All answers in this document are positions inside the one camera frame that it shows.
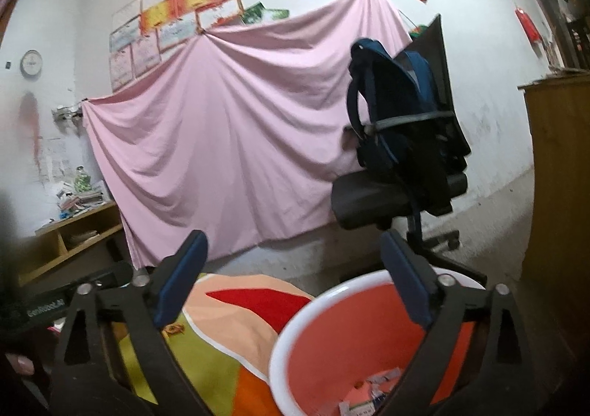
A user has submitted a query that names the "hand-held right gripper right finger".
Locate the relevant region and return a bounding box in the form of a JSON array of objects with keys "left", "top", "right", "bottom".
[{"left": 382, "top": 229, "right": 538, "bottom": 416}]

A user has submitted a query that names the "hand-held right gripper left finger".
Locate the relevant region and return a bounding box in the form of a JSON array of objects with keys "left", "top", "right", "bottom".
[{"left": 48, "top": 230, "right": 217, "bottom": 416}]

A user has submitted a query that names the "red basin with white rim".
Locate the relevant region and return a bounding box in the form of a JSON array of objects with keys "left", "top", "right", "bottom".
[{"left": 268, "top": 266, "right": 487, "bottom": 416}]

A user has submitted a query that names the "white printed paper packet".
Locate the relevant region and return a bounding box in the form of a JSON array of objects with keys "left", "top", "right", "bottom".
[{"left": 366, "top": 367, "right": 403, "bottom": 384}]

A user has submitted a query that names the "white green pouch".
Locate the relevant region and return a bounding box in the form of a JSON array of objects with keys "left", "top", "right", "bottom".
[{"left": 340, "top": 400, "right": 376, "bottom": 416}]

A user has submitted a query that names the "person's left hand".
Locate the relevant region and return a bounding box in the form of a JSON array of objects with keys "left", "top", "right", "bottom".
[{"left": 4, "top": 353, "right": 35, "bottom": 375}]

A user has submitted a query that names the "colourful printed blanket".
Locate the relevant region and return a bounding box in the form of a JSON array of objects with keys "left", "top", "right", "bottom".
[{"left": 46, "top": 273, "right": 319, "bottom": 416}]

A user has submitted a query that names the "black office chair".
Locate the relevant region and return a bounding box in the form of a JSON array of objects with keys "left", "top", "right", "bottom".
[{"left": 332, "top": 14, "right": 487, "bottom": 288}]

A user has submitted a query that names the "wooden shelf unit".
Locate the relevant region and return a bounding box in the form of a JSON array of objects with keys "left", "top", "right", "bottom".
[{"left": 18, "top": 201, "right": 125, "bottom": 288}]

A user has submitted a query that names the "pile of books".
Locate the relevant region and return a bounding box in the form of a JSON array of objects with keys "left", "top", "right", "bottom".
[{"left": 48, "top": 181, "right": 109, "bottom": 223}]

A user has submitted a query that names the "pink hanging sheet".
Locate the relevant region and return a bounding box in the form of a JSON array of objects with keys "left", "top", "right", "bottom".
[{"left": 82, "top": 0, "right": 413, "bottom": 269}]

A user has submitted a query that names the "wooden cabinet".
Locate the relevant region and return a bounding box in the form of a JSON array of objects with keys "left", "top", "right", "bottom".
[{"left": 517, "top": 70, "right": 590, "bottom": 416}]

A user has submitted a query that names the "dark blue backpack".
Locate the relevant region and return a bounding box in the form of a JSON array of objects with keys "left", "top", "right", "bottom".
[{"left": 346, "top": 38, "right": 455, "bottom": 216}]

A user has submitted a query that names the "red hanging decoration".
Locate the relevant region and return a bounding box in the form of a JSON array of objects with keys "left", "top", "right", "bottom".
[{"left": 515, "top": 8, "right": 542, "bottom": 43}]

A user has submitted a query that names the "small wall rack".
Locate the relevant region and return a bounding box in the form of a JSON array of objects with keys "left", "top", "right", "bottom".
[{"left": 52, "top": 103, "right": 84, "bottom": 122}]

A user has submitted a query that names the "round wall clock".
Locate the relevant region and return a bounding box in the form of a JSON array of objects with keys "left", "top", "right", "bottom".
[{"left": 21, "top": 49, "right": 43, "bottom": 76}]

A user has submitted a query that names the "group of wall certificates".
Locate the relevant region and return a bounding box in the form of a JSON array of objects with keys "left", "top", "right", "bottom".
[{"left": 110, "top": 0, "right": 290, "bottom": 93}]

